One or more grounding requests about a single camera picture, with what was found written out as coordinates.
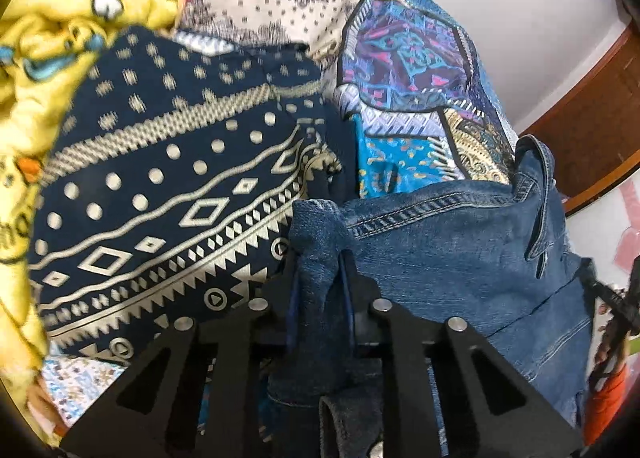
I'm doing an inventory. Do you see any wooden door frame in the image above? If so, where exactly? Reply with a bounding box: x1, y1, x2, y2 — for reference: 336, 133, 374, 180
524, 23, 639, 215

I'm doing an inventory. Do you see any patchwork blue quilt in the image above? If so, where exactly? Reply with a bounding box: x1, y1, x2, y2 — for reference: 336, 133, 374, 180
176, 0, 516, 198

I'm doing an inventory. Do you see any orange sleeve right forearm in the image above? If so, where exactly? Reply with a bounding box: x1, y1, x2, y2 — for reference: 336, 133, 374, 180
582, 365, 627, 446

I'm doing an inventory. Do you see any navy patterned garment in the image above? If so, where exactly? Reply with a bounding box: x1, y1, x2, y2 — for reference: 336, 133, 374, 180
28, 27, 357, 363

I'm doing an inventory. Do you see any yellow cartoon fleece blanket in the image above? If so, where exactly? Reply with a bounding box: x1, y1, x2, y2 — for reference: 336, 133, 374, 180
1, 0, 178, 442

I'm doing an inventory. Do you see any person right hand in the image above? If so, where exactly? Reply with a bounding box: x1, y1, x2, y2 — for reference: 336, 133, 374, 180
590, 302, 629, 377

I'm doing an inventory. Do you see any blue denim jacket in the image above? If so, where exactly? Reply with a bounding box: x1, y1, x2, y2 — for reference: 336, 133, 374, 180
268, 137, 593, 457

